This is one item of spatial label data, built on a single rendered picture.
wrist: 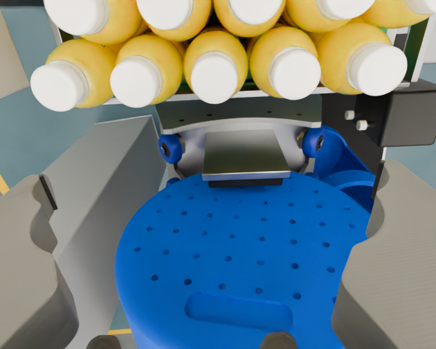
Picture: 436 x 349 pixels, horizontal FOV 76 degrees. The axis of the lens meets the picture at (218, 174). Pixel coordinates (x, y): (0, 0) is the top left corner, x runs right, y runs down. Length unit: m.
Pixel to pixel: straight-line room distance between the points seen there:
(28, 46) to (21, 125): 0.40
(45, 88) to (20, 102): 1.40
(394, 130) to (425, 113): 0.04
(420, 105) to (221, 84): 0.25
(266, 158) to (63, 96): 0.22
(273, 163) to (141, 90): 0.17
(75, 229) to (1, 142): 1.16
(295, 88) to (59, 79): 0.20
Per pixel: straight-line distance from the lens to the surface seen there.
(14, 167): 1.90
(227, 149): 0.37
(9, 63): 0.38
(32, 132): 1.73
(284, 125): 0.43
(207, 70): 0.24
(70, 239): 0.74
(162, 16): 0.24
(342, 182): 0.92
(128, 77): 0.26
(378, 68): 0.27
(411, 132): 0.42
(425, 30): 0.41
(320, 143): 0.41
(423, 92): 0.40
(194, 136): 0.43
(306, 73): 0.25
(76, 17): 0.26
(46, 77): 0.29
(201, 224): 0.32
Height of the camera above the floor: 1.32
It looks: 59 degrees down
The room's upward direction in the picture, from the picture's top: 178 degrees counter-clockwise
